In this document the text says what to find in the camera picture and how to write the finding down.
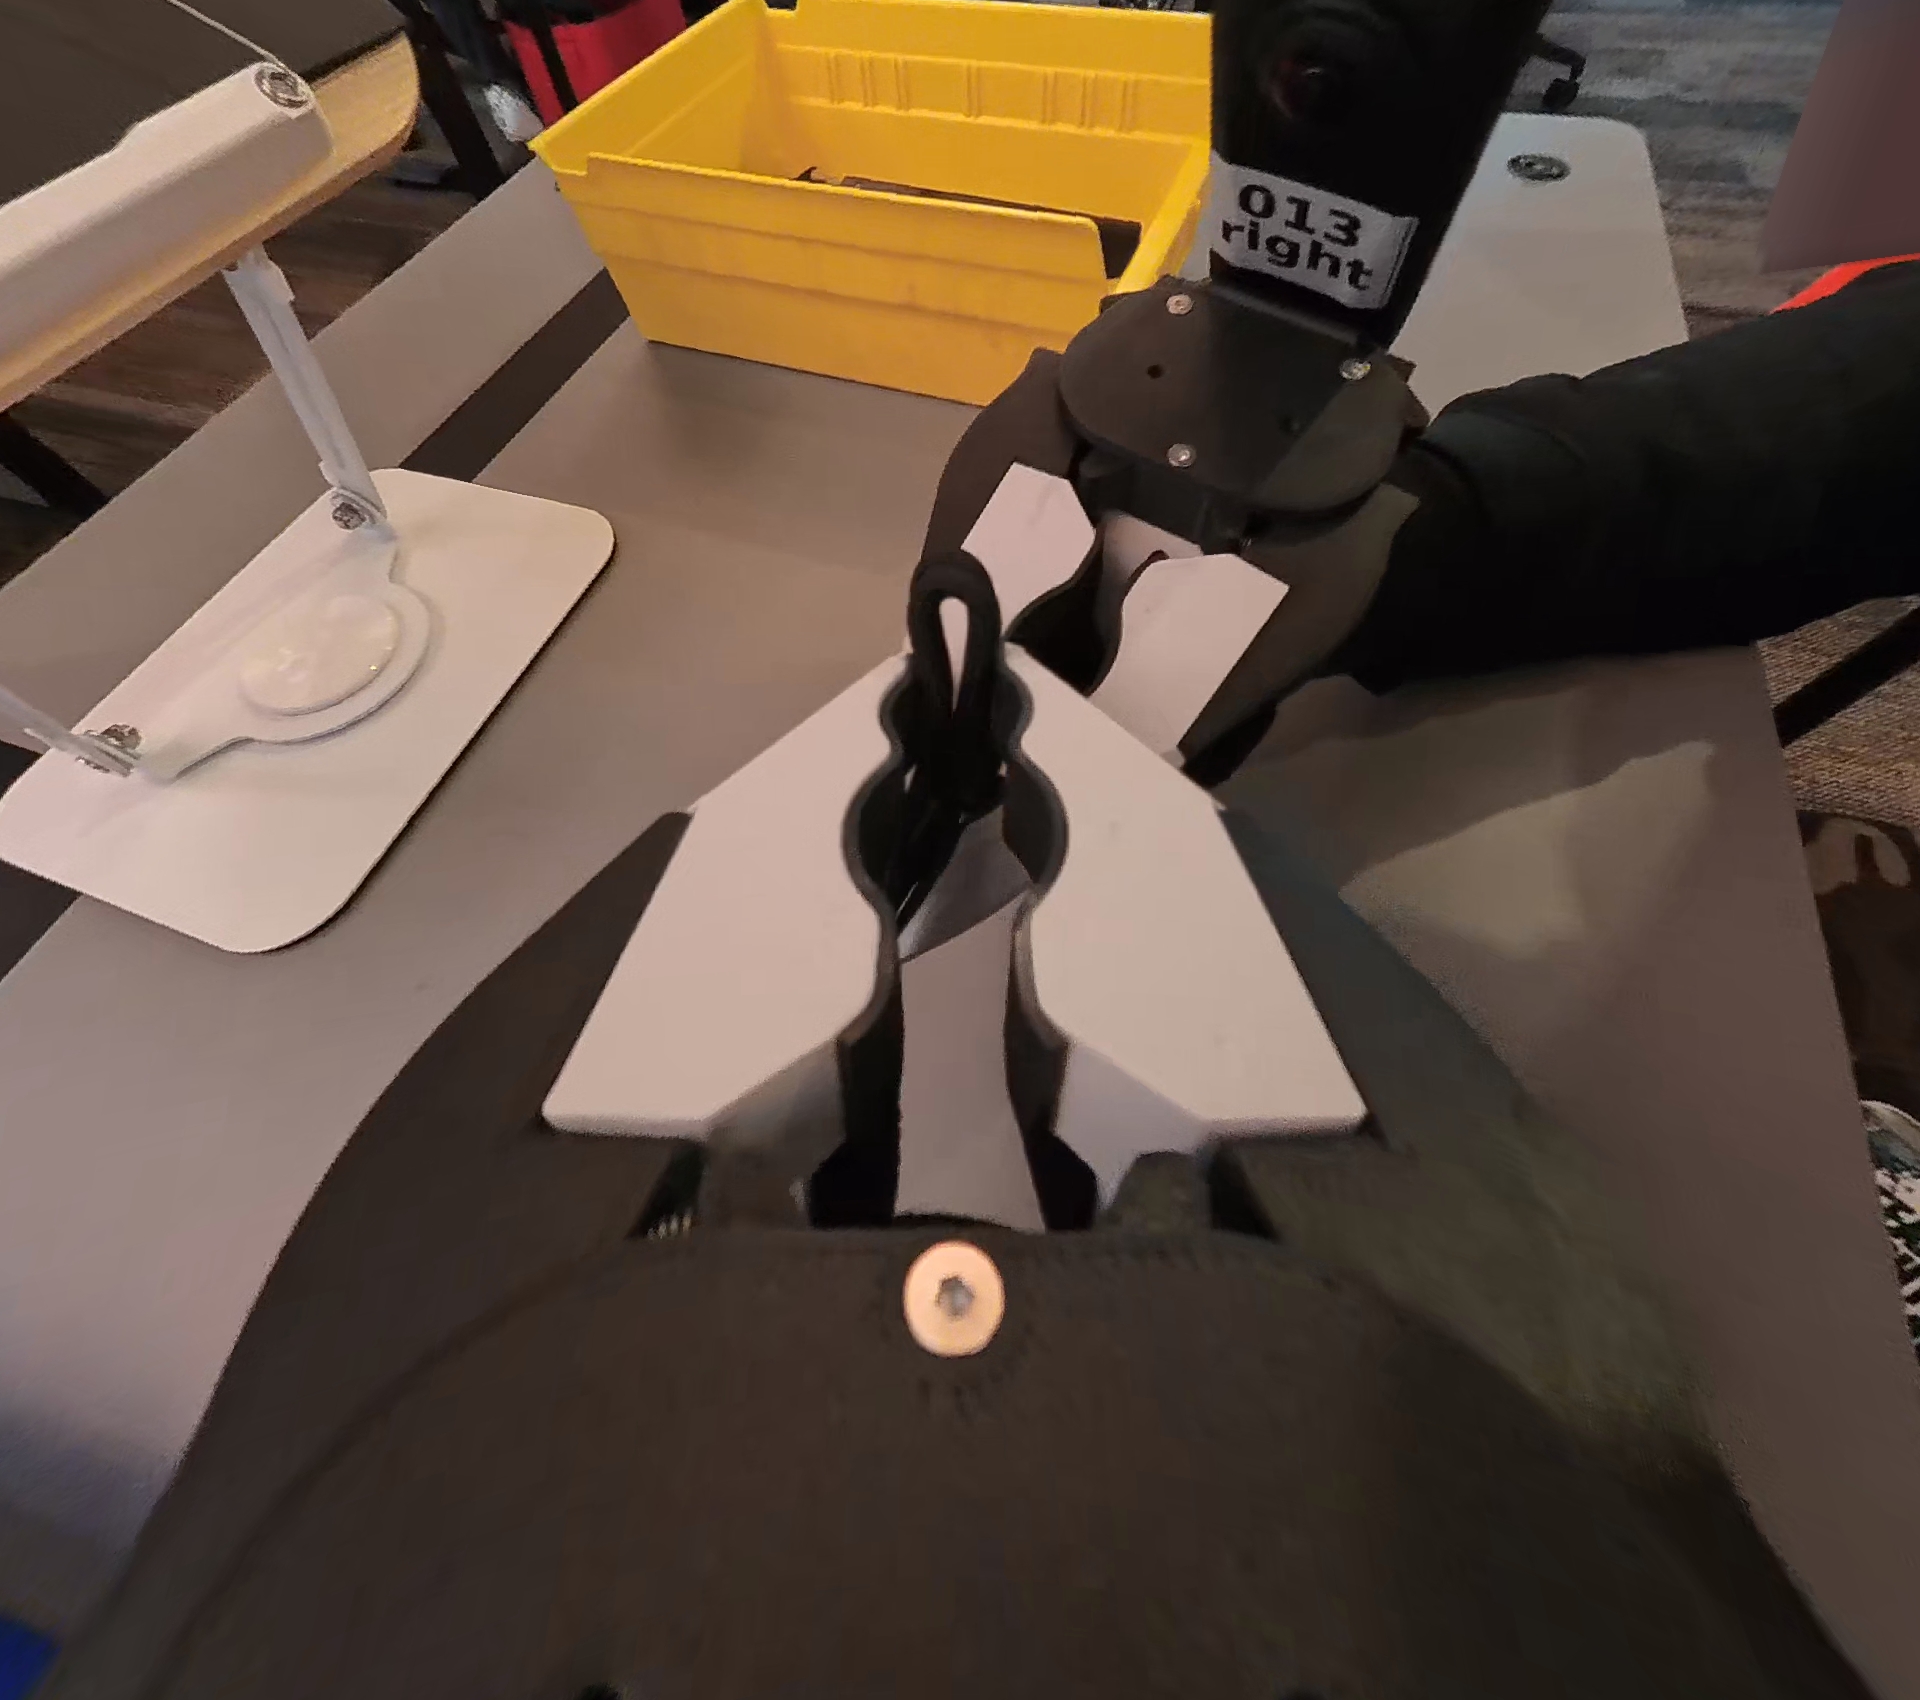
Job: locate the person's right forearm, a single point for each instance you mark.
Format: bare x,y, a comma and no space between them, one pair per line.
1728,485

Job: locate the red bag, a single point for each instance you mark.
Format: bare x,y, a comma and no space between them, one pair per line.
601,28

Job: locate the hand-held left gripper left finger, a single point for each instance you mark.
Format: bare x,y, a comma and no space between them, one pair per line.
720,978

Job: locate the orange traffic cone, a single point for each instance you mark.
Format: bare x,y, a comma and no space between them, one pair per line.
1859,276

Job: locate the black oblong object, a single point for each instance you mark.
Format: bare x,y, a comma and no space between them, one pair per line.
1119,245

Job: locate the white stand base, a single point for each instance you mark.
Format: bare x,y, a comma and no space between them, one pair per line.
450,620

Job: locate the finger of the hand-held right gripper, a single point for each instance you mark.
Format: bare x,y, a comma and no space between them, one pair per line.
1200,643
1028,530

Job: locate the person's patterned shoe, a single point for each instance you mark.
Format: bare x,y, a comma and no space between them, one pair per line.
1892,1204

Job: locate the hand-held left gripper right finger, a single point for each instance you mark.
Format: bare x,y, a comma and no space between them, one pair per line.
1185,978

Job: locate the yellow plastic bin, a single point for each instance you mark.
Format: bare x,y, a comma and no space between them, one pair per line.
811,273

